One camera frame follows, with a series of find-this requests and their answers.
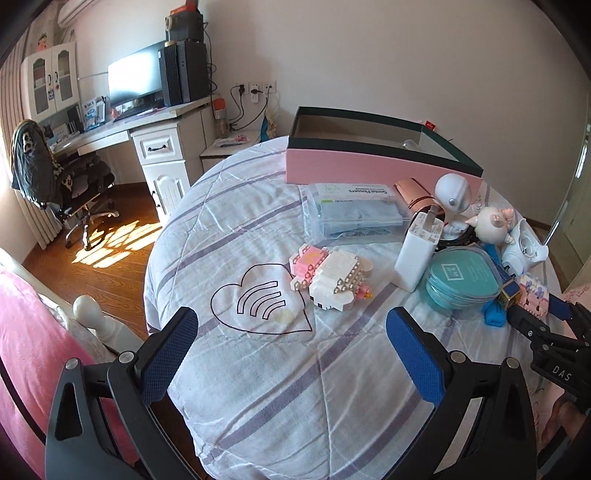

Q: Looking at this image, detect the pink blanket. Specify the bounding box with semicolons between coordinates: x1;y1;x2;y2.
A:
0;268;139;467

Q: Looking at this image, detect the white air conditioner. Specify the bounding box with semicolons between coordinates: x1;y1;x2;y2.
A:
58;0;100;24

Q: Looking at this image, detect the dark printed jacket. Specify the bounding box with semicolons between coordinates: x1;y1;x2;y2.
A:
10;119;63;206

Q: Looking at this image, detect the black office chair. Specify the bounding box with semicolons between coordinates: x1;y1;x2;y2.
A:
11;119;121;250

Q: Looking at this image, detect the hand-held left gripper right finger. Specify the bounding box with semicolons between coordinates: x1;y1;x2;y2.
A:
385;306;539;480

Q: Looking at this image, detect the white bed frame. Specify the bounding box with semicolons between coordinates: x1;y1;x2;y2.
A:
0;248;146;370

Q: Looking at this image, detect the black speaker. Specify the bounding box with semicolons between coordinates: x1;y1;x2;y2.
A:
165;10;204;44

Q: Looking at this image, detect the clear plastic flosser box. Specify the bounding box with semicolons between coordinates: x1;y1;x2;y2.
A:
302;183;414;241

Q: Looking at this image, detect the white glass door cabinet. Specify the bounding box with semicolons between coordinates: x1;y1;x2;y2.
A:
21;41;80;123

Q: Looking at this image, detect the white desk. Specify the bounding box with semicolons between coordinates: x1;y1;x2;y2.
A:
44;95;220;217

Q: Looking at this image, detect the pink block toy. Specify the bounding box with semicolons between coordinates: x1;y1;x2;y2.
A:
288;243;331;292

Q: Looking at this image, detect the white plastic toy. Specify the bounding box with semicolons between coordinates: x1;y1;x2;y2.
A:
501;217;550;278

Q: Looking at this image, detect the white radiator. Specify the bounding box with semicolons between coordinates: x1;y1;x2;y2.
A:
18;194;63;250

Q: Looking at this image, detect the rose gold case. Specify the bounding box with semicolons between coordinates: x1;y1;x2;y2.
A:
393;176;446;215

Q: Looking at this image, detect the pink storage box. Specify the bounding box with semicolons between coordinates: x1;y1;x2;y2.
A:
285;106;485;188

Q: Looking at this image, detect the white robot figurine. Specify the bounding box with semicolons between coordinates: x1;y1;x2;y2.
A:
433;173;476;243

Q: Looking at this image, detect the small doll figurine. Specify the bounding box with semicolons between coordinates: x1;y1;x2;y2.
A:
464;205;515;245

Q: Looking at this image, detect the white block toy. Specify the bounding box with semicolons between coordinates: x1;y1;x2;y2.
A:
308;247;375;310

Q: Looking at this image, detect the striped white quilt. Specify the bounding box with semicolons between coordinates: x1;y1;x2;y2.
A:
143;136;568;480

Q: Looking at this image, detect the white charger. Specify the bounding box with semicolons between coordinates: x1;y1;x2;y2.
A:
394;205;446;292

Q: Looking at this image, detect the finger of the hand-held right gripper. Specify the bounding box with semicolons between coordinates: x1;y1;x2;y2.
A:
506;305;552;347
547;294;591;344

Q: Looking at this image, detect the computer monitor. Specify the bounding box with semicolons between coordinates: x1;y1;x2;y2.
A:
107;41;167;109

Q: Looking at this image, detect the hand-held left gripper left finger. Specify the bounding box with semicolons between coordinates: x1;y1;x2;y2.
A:
45;306;200;480

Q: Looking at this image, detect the blue white box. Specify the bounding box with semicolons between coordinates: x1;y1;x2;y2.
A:
81;97;109;130

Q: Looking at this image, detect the white bedside table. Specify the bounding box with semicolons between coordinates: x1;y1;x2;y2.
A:
199;129;266;178

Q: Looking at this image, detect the small blue gold box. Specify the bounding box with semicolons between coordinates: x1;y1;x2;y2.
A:
480;244;523;306

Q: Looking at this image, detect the black keyboard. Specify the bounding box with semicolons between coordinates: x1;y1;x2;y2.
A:
115;105;160;118

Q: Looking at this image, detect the orange cap bottle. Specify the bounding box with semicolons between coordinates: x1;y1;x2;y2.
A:
212;95;228;137

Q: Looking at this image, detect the small pink block figure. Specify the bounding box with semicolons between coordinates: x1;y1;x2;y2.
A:
517;273;552;318

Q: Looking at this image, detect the black computer tower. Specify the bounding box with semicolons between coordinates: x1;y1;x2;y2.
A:
158;39;209;106

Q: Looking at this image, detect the yellow blue bag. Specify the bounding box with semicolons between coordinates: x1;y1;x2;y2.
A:
260;104;280;141

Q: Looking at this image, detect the striped curtain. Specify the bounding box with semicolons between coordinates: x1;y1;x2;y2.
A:
0;28;33;199

